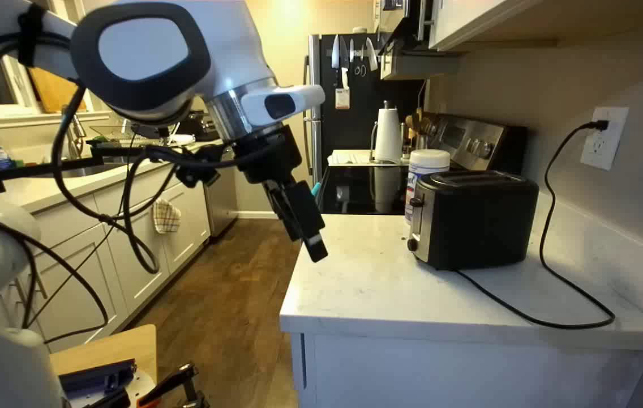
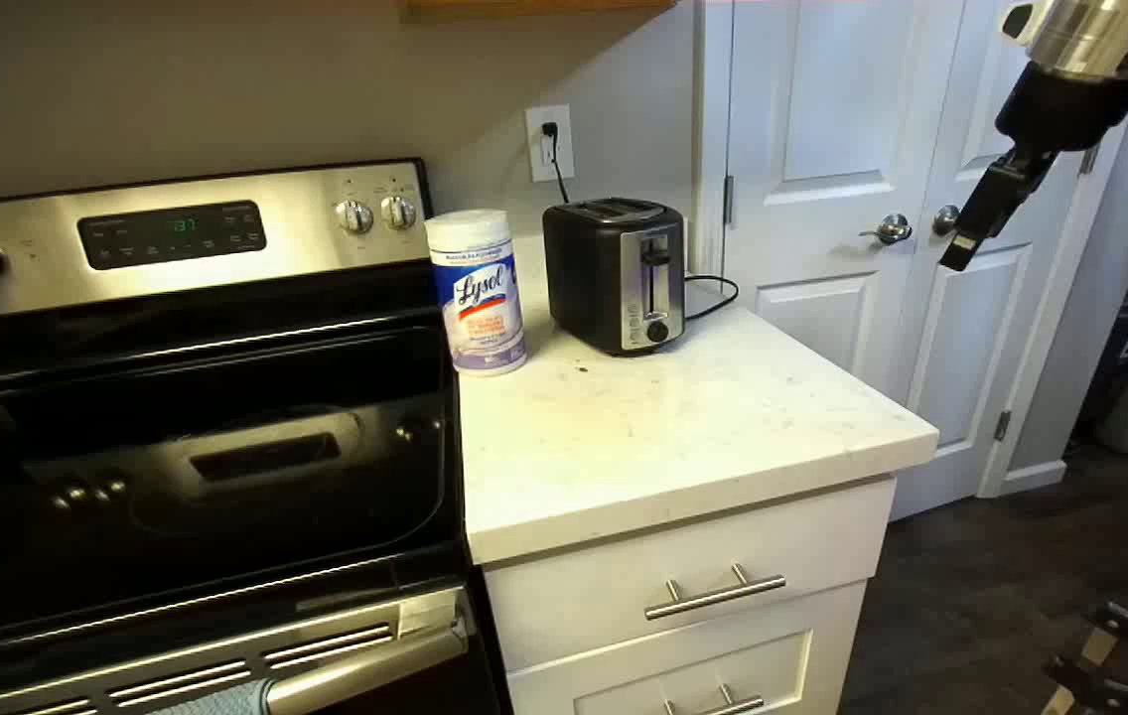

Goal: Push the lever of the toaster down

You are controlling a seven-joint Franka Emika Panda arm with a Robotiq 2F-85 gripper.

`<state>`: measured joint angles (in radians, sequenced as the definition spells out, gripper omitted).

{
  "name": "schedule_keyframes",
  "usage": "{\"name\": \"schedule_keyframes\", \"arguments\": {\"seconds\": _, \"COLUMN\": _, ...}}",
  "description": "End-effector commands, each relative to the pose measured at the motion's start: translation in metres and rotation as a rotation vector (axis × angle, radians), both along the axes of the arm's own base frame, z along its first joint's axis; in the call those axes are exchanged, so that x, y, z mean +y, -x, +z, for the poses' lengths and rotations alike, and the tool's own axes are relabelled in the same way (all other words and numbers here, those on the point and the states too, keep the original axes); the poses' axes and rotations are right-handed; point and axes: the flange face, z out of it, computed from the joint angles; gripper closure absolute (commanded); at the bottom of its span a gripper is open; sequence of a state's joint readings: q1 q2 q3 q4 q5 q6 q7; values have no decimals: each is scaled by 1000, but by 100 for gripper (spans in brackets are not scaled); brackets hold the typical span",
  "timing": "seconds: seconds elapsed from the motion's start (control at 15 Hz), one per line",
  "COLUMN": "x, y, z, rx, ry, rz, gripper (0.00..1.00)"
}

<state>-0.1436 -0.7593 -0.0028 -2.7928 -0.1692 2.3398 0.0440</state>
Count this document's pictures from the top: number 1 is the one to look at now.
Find white wall outlet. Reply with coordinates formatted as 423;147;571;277
577;104;632;172

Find wooden utensil holder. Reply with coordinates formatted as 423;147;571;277
400;107;435;152

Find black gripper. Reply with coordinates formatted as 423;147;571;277
231;125;333;265

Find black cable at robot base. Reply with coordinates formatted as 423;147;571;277
0;206;112;347

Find black clamp tool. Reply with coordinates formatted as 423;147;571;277
58;358;209;408

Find black and silver toaster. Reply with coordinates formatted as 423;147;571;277
405;168;540;271

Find white kitchen base cabinets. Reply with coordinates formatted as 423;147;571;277
2;160;240;352

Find white paper towel roll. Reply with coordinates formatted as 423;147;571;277
368;99;405;166

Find black toaster power cord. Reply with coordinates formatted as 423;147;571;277
452;117;618;330

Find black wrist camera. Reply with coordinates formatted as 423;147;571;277
172;154;223;191

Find black looping robot cable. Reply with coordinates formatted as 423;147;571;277
48;87;222;277

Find wall cabinet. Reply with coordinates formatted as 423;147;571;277
426;0;643;54

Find wooden board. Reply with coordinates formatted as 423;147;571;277
48;324;161;408

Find Lysol wipes canister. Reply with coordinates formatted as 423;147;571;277
403;147;454;191

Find stainless steel stove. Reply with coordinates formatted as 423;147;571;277
311;110;532;217

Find white hanging pot holder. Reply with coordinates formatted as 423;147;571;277
149;197;185;239

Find black refrigerator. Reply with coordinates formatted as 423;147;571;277
305;31;431;189

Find white counter cabinet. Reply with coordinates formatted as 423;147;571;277
277;314;643;408

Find range hood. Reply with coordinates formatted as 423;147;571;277
375;0;463;82

